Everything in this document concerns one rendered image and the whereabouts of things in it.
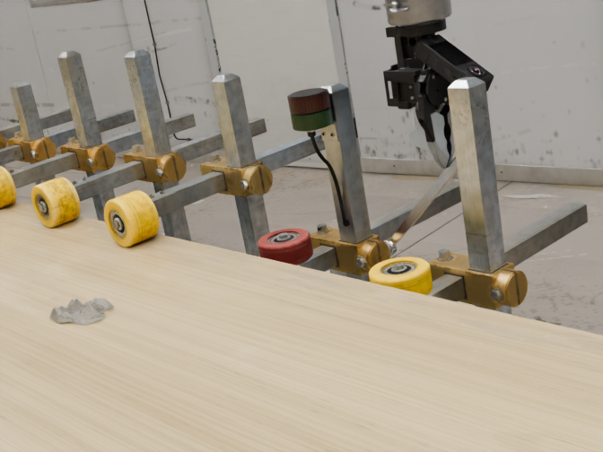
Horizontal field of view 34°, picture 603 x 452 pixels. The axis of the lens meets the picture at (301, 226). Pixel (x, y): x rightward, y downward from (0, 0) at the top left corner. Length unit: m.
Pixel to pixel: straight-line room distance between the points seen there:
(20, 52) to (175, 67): 1.57
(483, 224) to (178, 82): 4.63
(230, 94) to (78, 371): 0.61
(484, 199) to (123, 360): 0.50
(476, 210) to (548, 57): 3.05
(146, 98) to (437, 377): 0.98
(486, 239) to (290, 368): 0.37
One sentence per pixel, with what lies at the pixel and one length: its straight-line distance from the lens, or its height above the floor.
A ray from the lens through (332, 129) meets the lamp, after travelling 1.44.
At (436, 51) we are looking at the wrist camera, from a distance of 1.37.
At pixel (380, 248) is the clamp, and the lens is 1.48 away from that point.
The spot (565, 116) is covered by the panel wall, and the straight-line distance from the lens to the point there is 4.36.
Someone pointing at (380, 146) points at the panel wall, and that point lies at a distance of 4.94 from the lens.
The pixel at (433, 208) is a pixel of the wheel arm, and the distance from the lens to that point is 1.68.
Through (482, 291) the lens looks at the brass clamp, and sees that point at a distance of 1.34.
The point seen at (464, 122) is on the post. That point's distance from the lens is 1.27.
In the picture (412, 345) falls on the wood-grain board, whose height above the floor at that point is 0.90.
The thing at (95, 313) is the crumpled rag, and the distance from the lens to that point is 1.32.
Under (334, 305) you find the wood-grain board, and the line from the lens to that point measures 1.20.
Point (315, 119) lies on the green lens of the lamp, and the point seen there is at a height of 1.08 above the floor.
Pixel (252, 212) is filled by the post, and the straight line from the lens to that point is 1.67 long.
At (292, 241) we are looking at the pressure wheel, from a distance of 1.43.
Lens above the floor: 1.38
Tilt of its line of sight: 18 degrees down
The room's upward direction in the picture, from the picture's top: 10 degrees counter-clockwise
